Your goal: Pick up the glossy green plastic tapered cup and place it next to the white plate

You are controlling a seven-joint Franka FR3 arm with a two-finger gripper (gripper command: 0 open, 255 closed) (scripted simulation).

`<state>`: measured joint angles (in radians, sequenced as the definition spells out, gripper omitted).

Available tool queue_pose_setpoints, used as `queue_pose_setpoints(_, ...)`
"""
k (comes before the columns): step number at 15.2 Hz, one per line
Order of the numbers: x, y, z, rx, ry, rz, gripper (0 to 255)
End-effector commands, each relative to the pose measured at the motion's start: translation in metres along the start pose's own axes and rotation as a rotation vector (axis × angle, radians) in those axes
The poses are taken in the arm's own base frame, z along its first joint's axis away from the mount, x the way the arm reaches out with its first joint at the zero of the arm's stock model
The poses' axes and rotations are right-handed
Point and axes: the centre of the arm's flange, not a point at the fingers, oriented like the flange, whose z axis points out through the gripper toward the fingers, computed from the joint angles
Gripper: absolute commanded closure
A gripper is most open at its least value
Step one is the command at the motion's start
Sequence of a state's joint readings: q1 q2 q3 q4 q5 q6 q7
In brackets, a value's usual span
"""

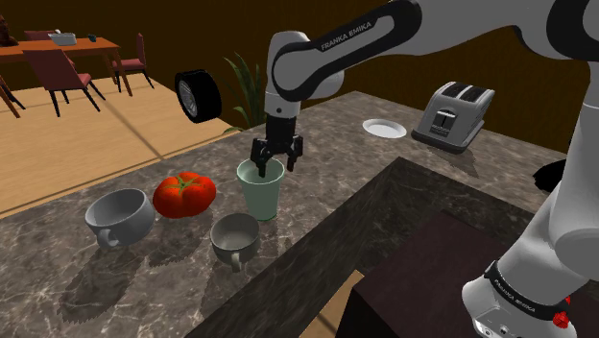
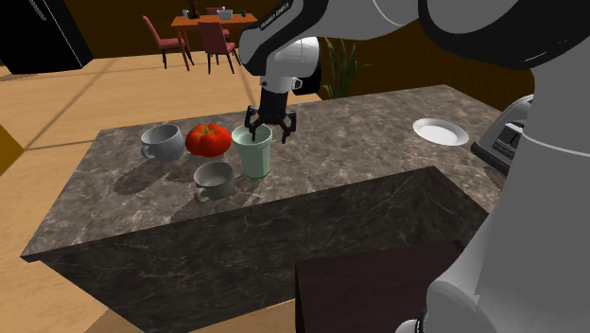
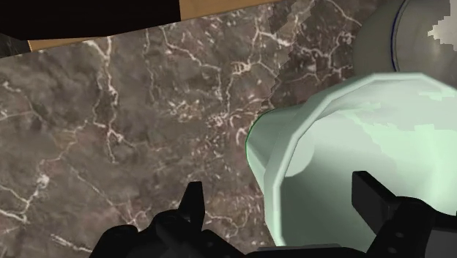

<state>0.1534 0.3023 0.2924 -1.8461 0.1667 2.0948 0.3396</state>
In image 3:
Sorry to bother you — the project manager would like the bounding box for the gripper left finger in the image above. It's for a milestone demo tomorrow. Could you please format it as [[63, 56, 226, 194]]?
[[89, 180, 248, 258]]

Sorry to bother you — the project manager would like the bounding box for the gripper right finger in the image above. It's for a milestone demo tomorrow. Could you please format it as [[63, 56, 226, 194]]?
[[351, 170, 457, 258]]

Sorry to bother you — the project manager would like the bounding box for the pale green cup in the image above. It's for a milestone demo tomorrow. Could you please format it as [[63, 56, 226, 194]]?
[[245, 72, 457, 252]]

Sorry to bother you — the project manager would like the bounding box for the white bowl with blue rim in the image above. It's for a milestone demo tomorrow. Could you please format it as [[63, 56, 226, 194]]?
[[352, 0, 457, 89]]

